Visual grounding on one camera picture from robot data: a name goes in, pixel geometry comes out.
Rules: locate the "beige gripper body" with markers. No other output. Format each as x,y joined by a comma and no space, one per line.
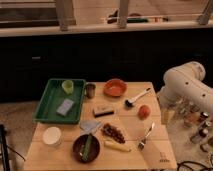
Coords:
166,115

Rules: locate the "wooden board eraser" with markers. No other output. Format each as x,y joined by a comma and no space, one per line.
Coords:
103,110

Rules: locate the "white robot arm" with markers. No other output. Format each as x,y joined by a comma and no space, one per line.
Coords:
183,87

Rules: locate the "metal cup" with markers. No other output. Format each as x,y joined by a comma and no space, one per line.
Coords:
90,90

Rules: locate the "light green plastic cup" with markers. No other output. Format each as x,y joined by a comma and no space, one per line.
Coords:
68,86

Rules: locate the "white paper cup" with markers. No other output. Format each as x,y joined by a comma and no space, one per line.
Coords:
52,136

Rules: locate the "orange fruit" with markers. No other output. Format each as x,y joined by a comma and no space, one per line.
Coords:
144,112

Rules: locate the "spice bottle with dark cap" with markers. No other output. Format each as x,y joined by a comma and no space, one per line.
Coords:
198,136

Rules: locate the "silver fork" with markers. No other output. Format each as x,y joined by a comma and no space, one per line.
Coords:
142,142

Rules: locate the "orange bowl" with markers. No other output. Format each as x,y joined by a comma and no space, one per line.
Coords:
115,87

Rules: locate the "yellow banana piece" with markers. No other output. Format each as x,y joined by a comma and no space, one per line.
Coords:
117,146

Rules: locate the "grey folded cloth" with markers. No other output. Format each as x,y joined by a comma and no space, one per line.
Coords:
90,126

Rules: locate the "green stick in bowl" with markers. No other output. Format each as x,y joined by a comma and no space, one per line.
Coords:
87,148

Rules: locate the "dark brown bowl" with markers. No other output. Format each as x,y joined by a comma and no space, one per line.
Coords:
78,147

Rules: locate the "grey sponge block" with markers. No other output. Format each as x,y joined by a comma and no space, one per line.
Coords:
64,107

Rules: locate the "green plastic tray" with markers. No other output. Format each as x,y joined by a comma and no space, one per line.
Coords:
53,97

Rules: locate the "black stand leg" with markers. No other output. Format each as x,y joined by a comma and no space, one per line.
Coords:
3,148

